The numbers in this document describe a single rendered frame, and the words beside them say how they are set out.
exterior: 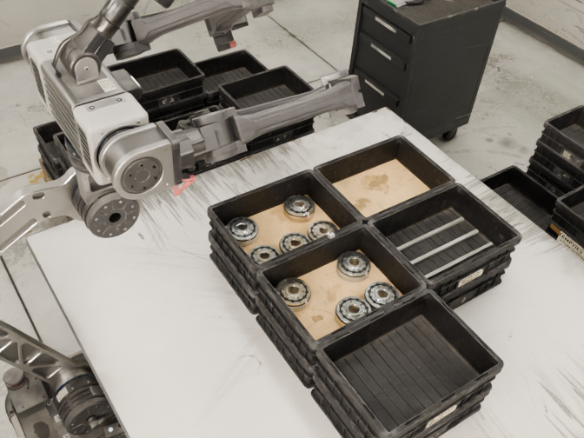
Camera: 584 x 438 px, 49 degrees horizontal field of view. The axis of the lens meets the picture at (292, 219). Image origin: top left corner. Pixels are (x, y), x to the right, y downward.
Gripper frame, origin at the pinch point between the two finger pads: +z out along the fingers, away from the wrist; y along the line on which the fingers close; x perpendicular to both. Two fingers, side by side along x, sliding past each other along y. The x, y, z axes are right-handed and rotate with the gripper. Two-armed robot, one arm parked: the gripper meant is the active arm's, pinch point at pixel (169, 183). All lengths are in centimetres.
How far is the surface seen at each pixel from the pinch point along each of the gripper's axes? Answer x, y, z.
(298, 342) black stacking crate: -19, -53, 16
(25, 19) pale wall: -50, 275, 67
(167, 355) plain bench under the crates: 2.0, -28.5, 41.0
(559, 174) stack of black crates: -205, -9, -7
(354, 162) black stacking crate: -71, -1, -8
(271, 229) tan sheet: -36.3, -10.1, 12.1
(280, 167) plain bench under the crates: -67, 28, 14
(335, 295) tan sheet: -39, -43, 11
